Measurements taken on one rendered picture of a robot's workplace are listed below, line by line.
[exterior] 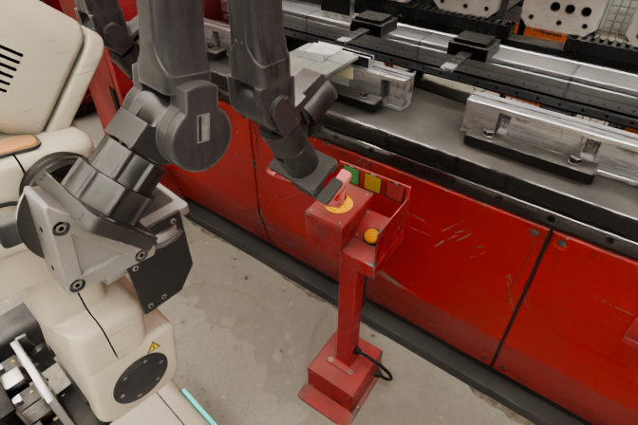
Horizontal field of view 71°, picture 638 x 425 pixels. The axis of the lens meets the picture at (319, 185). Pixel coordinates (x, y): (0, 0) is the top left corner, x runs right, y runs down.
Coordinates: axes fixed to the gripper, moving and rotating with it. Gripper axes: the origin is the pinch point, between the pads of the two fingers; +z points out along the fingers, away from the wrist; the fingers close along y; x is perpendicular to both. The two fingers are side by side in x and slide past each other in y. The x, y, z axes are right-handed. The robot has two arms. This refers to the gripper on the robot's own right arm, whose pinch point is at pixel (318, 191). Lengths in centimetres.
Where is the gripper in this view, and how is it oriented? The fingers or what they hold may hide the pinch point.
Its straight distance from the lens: 78.9
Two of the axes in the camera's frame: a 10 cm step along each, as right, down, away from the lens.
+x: -6.0, 7.7, -2.5
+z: 3.0, 5.0, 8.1
